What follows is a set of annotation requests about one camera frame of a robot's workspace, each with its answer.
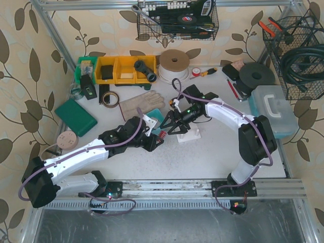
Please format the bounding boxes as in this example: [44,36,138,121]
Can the beige work glove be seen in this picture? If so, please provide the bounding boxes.
[119,90,165,121]

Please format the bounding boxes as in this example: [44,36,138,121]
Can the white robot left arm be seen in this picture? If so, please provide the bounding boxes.
[18,115,164,208]

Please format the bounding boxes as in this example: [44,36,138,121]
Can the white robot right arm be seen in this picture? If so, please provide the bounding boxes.
[160,85,277,186]

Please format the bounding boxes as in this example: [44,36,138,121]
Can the teal spring tray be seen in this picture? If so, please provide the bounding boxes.
[146,108,164,129]

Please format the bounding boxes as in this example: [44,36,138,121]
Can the red tape roll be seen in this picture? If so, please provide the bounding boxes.
[192,67,200,77]

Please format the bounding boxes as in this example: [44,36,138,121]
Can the dark steel hex key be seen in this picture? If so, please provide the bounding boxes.
[233,83,249,101]

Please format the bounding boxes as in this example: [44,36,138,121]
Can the black rectangular case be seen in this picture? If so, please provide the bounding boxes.
[222,64,239,81]

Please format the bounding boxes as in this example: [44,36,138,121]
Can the brown tape roll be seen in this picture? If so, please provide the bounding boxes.
[101,91,119,108]

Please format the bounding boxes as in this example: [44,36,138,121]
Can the black pipe fitting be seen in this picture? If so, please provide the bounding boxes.
[134,60,157,83]

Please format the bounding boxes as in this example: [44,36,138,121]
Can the green notebook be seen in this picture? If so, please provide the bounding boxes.
[55,99,98,137]

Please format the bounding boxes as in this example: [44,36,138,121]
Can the teal plastic toolbox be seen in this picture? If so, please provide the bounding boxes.
[248,85,298,139]

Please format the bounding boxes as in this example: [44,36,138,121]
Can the yellow storage bins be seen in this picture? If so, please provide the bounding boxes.
[95,55,157,85]

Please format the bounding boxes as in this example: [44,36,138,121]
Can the black box in bin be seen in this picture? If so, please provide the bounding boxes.
[100,65,113,80]

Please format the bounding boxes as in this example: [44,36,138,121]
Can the black green device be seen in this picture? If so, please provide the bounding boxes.
[80,74,97,100]

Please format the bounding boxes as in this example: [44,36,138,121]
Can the glass jar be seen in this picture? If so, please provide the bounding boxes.
[70,83,84,100]

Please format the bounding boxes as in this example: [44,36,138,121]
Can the green storage bin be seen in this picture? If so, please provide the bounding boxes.
[74,57,98,84]

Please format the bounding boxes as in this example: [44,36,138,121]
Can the white peg base plate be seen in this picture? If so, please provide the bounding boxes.
[177,123,201,143]

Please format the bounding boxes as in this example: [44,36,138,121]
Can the red handled hex key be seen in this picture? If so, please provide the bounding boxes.
[226,78,247,102]

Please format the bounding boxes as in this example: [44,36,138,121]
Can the yellow black handle screwdriver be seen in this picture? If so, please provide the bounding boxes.
[190,67,217,80]

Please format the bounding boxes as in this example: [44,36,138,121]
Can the white cable spool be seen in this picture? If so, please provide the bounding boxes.
[158,49,190,84]

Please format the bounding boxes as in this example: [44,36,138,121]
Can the wire basket with tools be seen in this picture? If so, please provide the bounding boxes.
[131,1,219,43]

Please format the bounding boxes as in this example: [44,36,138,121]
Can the orange handled pliers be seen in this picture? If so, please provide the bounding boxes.
[258,17,283,38]

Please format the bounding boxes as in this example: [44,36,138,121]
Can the wire basket with hoses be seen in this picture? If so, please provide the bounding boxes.
[262,15,323,100]

